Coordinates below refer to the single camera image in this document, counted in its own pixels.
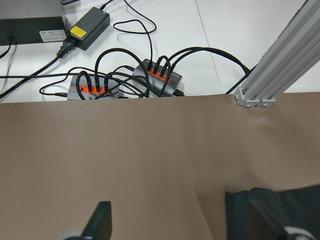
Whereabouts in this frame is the aluminium frame post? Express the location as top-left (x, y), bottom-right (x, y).
top-left (234, 0), bottom-right (320, 108)

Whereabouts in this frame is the black t-shirt with logo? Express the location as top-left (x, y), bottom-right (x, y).
top-left (224, 185), bottom-right (320, 240)

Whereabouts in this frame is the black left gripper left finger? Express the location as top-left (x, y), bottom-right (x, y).
top-left (80, 201), bottom-right (112, 240)

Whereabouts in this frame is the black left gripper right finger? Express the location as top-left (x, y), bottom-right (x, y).
top-left (246, 200), bottom-right (291, 240)

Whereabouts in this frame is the black power adapter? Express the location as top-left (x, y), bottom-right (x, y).
top-left (56, 7), bottom-right (110, 58)

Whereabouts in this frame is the red black usb hub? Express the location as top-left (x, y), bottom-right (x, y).
top-left (132, 62), bottom-right (184, 97)

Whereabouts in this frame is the black box device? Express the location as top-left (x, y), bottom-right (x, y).
top-left (0, 0), bottom-right (66, 46)

